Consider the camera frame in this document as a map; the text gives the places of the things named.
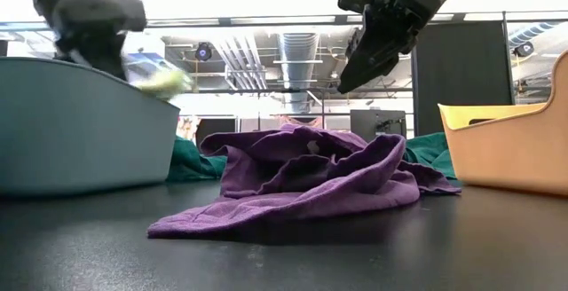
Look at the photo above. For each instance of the black horizontal pipe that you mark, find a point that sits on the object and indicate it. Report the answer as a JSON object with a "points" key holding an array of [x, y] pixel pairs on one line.
{"points": [[266, 91]]}

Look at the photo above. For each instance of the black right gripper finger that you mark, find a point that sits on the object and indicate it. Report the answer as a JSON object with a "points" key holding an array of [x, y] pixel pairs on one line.
{"points": [[392, 27], [370, 62]]}

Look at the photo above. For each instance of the dark green microfiber towel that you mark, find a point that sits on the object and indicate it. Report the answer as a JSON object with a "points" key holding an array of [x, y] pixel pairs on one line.
{"points": [[191, 162]]}

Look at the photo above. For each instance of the purple microfiber towel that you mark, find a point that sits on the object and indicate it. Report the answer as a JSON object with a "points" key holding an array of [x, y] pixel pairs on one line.
{"points": [[288, 198]]}

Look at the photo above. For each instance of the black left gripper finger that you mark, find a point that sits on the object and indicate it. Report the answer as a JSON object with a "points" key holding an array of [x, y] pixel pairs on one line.
{"points": [[82, 56], [113, 60]]}

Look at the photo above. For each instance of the grey horizontal frame rail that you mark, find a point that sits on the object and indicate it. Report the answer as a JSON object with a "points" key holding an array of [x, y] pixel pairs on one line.
{"points": [[284, 19]]}

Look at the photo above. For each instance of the black partition panel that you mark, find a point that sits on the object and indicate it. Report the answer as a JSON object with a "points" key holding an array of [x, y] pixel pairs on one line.
{"points": [[461, 78]]}

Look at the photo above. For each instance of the beige plastic basket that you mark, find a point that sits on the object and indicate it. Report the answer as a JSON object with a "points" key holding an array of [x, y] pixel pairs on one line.
{"points": [[510, 158]]}

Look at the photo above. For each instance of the silver ventilation duct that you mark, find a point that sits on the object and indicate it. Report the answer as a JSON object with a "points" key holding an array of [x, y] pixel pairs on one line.
{"points": [[297, 49]]}

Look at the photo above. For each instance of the blue-grey plastic basket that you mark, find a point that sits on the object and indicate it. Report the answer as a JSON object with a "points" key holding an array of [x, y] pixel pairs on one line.
{"points": [[80, 140]]}

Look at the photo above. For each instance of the pale yellow microfiber towel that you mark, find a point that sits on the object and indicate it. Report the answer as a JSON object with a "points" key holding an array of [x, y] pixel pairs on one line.
{"points": [[166, 84]]}

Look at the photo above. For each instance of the colourful floral fabric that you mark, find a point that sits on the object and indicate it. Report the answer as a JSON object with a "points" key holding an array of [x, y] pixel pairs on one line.
{"points": [[188, 127]]}

